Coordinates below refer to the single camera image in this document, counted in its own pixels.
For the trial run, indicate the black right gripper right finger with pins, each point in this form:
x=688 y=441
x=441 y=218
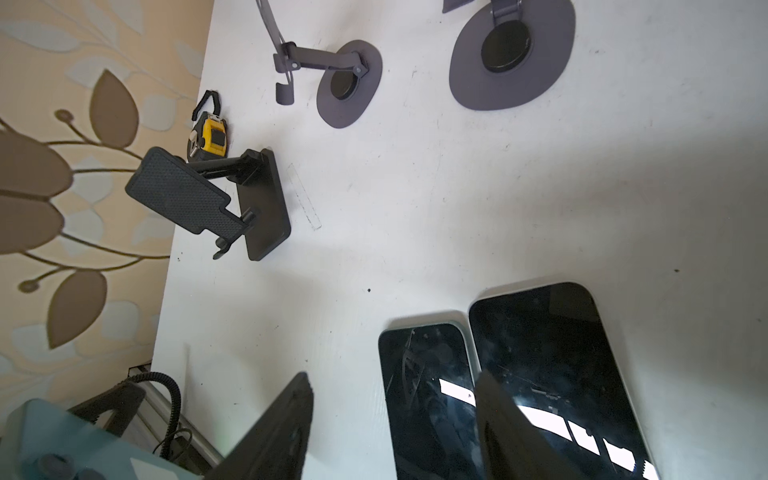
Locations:
x=511 y=447

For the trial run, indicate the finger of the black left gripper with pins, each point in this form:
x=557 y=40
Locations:
x=122 y=403

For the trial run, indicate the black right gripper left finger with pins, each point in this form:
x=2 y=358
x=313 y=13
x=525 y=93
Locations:
x=276 y=446

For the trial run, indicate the silver-edged black phone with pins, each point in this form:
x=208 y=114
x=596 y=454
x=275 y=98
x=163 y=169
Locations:
x=549 y=351

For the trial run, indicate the dark phone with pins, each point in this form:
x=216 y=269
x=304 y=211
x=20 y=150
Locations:
x=429 y=394

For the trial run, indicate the green-cased phone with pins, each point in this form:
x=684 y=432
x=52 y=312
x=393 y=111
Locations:
x=44 y=441

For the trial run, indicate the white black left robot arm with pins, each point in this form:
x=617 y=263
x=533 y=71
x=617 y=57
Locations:
x=176 y=439

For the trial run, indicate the black square phone stand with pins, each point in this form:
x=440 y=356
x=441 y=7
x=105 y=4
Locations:
x=230 y=197

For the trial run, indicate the purple round left phone stand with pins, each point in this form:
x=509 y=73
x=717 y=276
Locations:
x=351 y=76

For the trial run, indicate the purple round phone stand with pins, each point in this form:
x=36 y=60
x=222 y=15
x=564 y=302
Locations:
x=351 y=76
x=511 y=52

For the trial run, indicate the purple round middle phone stand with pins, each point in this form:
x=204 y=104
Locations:
x=511 y=52

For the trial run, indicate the yellow black tape measure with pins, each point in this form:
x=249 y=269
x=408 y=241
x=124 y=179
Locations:
x=208 y=138

